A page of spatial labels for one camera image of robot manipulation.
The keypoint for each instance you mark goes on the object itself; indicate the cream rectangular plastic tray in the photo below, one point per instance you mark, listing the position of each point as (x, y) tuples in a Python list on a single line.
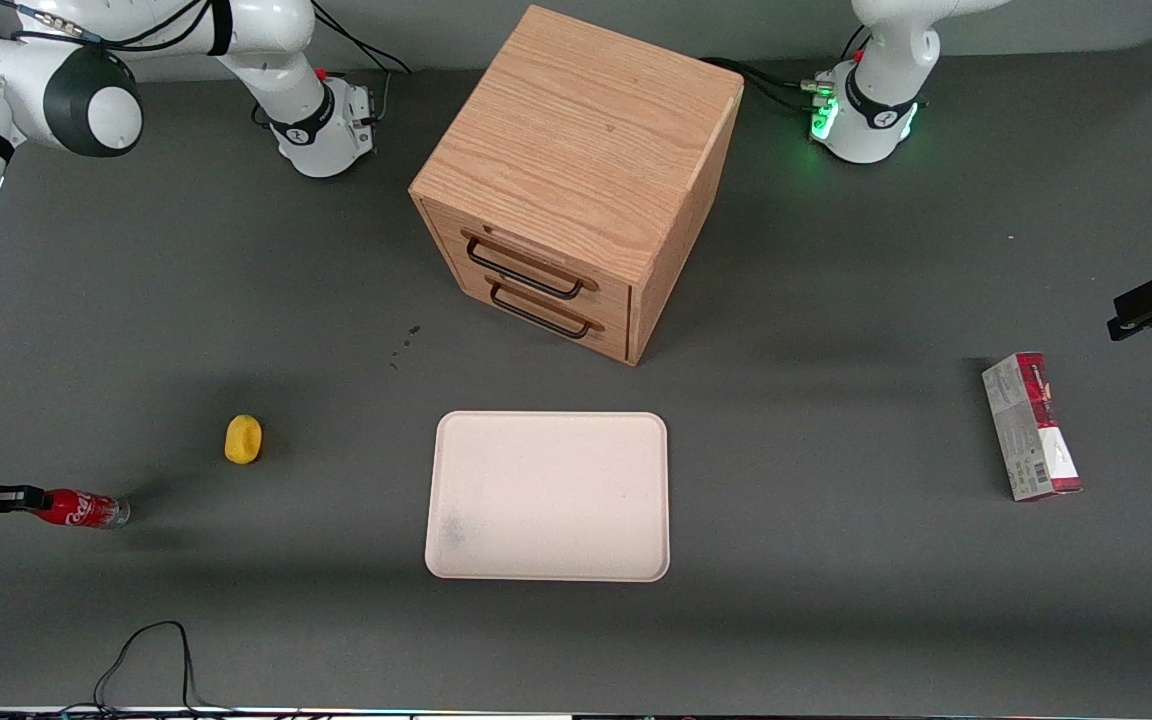
[(548, 495)]

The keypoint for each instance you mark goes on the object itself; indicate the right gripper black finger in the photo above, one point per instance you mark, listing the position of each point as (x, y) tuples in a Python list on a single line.
[(11, 492), (11, 504)]

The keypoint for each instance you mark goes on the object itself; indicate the red plaid cardboard box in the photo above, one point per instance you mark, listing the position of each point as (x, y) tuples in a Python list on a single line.
[(1031, 430)]

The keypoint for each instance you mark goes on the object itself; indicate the yellow lemon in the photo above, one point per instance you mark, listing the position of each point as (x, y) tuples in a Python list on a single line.
[(243, 440)]

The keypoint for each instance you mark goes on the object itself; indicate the oak wooden drawer cabinet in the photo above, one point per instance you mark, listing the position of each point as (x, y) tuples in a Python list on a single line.
[(576, 130)]

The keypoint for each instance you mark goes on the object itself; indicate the red coke bottle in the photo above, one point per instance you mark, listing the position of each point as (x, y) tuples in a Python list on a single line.
[(86, 510)]

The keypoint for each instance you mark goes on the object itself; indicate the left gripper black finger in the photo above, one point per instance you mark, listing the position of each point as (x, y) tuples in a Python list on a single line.
[(1141, 324), (1151, 297)]

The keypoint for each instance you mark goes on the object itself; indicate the wooden drawer front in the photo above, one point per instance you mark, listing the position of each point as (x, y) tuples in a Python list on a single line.
[(606, 340), (546, 255)]

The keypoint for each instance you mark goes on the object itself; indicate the dark grey table mat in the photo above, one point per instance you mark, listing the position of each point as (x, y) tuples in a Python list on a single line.
[(836, 620)]

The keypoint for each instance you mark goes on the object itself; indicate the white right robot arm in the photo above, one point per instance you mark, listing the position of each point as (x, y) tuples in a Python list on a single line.
[(266, 60)]

